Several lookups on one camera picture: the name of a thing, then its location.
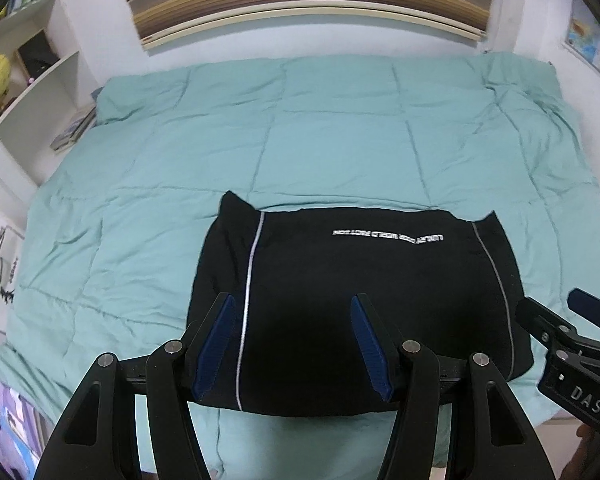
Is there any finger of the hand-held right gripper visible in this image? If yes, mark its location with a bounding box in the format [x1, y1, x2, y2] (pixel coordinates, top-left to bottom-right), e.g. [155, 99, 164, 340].
[566, 287, 600, 335]
[514, 297, 573, 348]

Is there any white bookshelf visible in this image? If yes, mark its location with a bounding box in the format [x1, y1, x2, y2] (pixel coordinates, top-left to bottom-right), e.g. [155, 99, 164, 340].
[0, 0, 100, 221]

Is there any stack of books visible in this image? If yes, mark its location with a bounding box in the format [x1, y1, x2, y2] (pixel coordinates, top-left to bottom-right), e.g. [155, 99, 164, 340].
[50, 106, 97, 154]

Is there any white paper line drawing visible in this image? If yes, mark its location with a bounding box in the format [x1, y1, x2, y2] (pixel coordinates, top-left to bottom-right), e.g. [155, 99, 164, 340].
[0, 226, 27, 335]

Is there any black box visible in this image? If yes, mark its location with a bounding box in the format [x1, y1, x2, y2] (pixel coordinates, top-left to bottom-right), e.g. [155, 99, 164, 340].
[17, 29, 62, 79]

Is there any light teal quilt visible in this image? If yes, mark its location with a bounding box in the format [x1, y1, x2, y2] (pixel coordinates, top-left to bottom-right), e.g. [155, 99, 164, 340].
[0, 52, 600, 480]

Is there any purple poster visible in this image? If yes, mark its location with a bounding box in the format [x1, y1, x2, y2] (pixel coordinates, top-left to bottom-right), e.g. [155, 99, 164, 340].
[0, 374, 52, 480]

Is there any striped wooden headboard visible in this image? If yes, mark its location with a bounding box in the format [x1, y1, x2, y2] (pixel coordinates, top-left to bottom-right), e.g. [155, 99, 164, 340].
[117, 0, 497, 52]

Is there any wall map poster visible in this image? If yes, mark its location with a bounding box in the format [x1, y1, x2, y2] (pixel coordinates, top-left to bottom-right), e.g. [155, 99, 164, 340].
[564, 0, 600, 92]

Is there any black jacket with grey piping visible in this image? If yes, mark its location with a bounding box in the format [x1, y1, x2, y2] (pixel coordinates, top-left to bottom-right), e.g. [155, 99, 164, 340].
[186, 190, 533, 417]

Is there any person's right hand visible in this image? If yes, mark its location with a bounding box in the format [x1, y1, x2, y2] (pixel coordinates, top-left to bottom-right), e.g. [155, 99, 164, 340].
[562, 422, 600, 480]

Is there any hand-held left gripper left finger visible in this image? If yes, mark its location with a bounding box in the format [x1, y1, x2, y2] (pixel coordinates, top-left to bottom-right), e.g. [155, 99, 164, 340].
[32, 292, 236, 480]

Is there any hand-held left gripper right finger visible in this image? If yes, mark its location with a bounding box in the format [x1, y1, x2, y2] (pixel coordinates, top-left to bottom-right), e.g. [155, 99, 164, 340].
[350, 294, 556, 480]

